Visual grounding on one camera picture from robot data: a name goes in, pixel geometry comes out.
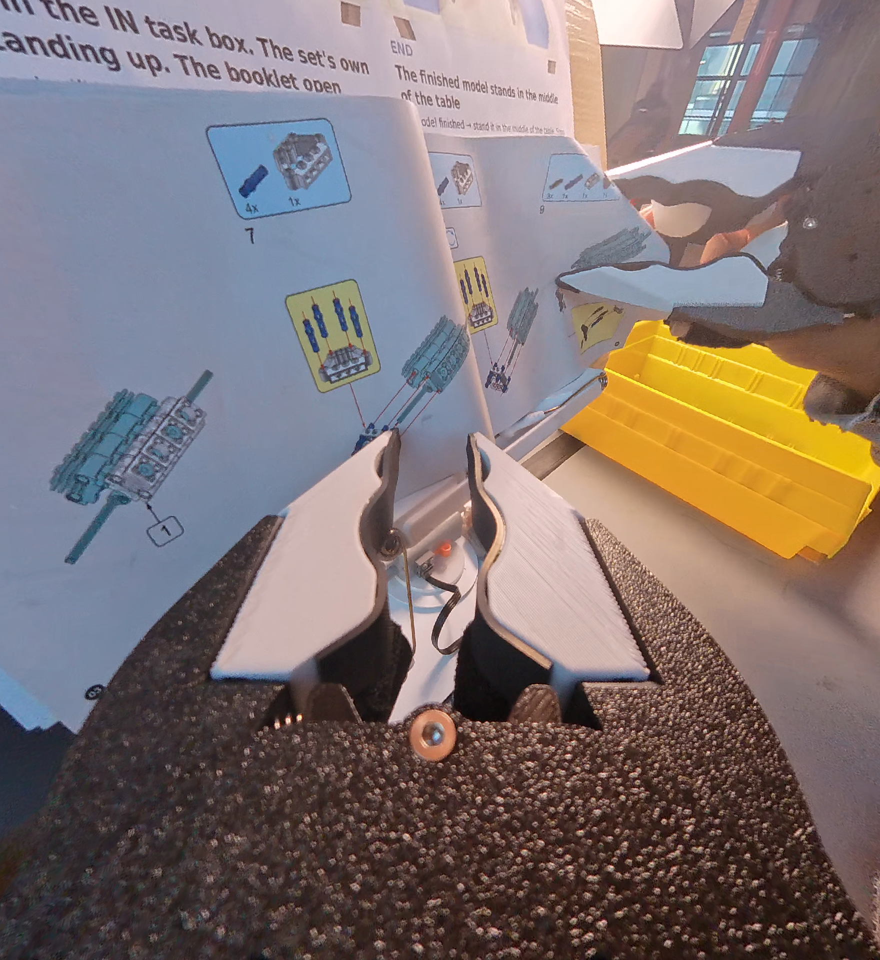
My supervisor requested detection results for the black motor cable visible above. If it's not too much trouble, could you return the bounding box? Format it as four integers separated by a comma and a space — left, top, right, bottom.
431, 576, 465, 655

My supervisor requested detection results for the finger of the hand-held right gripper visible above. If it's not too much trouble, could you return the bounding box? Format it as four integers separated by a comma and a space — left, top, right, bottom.
605, 144, 805, 243
556, 253, 773, 320

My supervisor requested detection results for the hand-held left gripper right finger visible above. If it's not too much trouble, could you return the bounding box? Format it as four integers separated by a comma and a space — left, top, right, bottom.
466, 431, 653, 685

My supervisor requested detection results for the white light panel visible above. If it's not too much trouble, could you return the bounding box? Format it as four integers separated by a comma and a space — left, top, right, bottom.
593, 0, 739, 51

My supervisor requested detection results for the grey desk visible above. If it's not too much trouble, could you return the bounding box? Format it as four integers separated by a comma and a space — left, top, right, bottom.
500, 442, 880, 960

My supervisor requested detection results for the printed task sheet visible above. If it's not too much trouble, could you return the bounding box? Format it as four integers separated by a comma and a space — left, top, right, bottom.
0, 0, 578, 141

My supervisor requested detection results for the wooden stand board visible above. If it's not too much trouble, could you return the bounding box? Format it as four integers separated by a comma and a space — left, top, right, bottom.
562, 0, 611, 172

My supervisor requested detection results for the yellow plastic bin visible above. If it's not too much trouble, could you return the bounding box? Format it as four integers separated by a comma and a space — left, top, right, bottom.
562, 318, 880, 561

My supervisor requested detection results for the building instruction booklet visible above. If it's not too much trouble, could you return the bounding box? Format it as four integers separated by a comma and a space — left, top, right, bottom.
0, 77, 675, 734

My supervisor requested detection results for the person's right hand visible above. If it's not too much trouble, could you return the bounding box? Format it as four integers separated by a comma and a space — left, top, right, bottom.
768, 303, 880, 421

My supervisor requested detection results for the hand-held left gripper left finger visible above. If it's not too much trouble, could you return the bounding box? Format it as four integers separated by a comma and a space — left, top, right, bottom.
209, 428, 404, 687

